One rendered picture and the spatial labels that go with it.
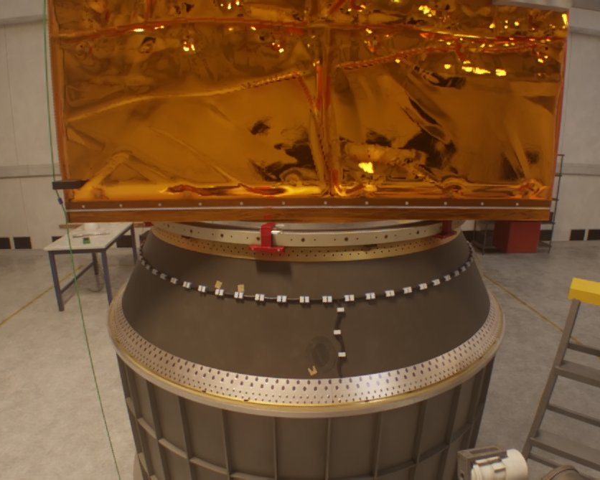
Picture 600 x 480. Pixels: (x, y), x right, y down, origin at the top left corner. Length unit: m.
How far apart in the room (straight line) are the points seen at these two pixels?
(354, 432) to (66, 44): 1.75
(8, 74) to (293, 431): 7.89
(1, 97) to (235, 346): 7.62
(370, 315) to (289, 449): 0.59
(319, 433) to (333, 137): 1.06
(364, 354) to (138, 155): 1.07
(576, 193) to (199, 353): 8.48
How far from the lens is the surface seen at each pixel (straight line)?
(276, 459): 1.59
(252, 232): 1.41
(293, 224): 1.41
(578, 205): 9.30
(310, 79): 1.39
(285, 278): 1.42
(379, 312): 1.46
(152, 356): 1.68
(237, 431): 1.57
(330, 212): 1.46
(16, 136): 8.40
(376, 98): 1.43
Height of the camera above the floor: 2.05
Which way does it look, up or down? 15 degrees down
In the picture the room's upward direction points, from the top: straight up
